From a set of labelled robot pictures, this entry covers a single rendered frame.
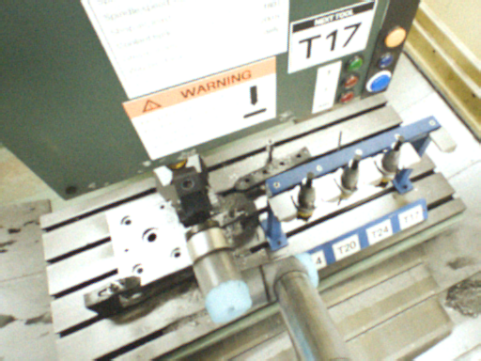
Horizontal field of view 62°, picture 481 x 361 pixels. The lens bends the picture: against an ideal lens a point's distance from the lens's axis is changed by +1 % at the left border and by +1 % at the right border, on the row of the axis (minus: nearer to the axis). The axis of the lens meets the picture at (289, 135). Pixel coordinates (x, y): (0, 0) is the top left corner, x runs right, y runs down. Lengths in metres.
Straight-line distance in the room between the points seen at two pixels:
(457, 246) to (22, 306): 1.42
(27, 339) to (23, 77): 1.25
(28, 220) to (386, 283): 1.26
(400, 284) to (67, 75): 1.21
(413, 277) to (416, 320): 0.13
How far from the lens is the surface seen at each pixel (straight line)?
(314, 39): 0.42
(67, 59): 0.36
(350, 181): 0.89
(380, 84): 0.54
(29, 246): 1.67
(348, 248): 1.17
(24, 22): 0.33
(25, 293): 1.60
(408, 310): 1.41
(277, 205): 0.89
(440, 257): 1.48
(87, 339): 1.23
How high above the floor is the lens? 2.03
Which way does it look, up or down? 57 degrees down
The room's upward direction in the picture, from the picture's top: 4 degrees clockwise
